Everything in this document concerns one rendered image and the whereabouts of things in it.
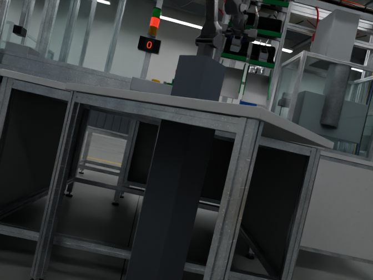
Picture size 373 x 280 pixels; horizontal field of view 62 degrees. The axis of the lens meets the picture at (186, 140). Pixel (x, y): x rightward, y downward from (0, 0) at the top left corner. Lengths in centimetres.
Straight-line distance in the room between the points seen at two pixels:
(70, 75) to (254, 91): 93
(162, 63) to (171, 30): 131
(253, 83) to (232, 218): 110
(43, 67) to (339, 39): 209
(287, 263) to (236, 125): 97
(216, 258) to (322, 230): 172
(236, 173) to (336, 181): 172
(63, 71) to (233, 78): 87
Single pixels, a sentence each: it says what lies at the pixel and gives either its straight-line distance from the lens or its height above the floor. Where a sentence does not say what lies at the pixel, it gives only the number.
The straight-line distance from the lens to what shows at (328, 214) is 249.
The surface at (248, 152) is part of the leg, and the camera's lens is 78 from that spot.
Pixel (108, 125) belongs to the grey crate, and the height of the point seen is 66.
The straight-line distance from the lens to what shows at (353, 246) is 264.
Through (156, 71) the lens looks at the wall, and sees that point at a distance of 1233.
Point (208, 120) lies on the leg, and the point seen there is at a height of 81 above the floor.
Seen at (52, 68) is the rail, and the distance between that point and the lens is 161.
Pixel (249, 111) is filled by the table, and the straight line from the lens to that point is 77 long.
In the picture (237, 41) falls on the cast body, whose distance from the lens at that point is 166.
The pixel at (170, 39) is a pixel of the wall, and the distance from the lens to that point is 1263.
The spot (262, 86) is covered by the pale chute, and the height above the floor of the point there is 110.
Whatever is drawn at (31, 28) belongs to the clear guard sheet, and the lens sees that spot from 305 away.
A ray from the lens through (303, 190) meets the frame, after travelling 158.
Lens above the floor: 75
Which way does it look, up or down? 1 degrees down
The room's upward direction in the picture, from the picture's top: 13 degrees clockwise
